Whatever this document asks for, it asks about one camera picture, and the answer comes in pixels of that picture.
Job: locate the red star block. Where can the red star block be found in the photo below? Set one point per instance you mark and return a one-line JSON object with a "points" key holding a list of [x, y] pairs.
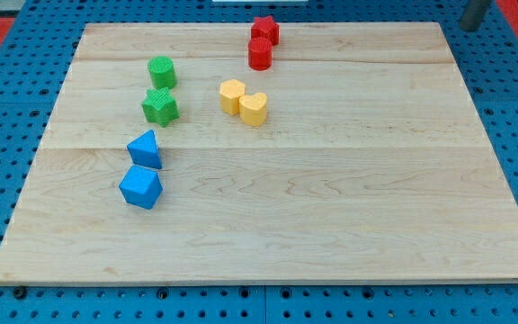
{"points": [[266, 27]]}

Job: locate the yellow hexagon block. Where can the yellow hexagon block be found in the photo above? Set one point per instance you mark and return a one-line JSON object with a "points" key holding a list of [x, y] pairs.
{"points": [[230, 92]]}

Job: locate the blue cube block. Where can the blue cube block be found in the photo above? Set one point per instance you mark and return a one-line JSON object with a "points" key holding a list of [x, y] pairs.
{"points": [[141, 187]]}

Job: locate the red cylinder block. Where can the red cylinder block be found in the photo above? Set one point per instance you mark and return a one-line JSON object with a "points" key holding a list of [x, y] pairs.
{"points": [[259, 53]]}

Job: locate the green star block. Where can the green star block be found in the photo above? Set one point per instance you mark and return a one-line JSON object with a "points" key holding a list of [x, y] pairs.
{"points": [[160, 107]]}

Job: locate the wooden board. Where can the wooden board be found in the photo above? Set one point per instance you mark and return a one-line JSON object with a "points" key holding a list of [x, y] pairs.
{"points": [[372, 166]]}

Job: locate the green cylinder block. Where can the green cylinder block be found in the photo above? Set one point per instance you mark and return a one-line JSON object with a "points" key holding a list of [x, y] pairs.
{"points": [[161, 71]]}

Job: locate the grey cylindrical robot tool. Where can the grey cylindrical robot tool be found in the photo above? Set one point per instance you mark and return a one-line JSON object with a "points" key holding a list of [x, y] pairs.
{"points": [[473, 15]]}

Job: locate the yellow heart block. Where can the yellow heart block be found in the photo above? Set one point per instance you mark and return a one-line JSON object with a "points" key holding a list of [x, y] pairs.
{"points": [[253, 108]]}

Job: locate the blue triangle block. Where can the blue triangle block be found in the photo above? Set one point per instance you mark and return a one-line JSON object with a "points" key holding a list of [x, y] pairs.
{"points": [[144, 151]]}

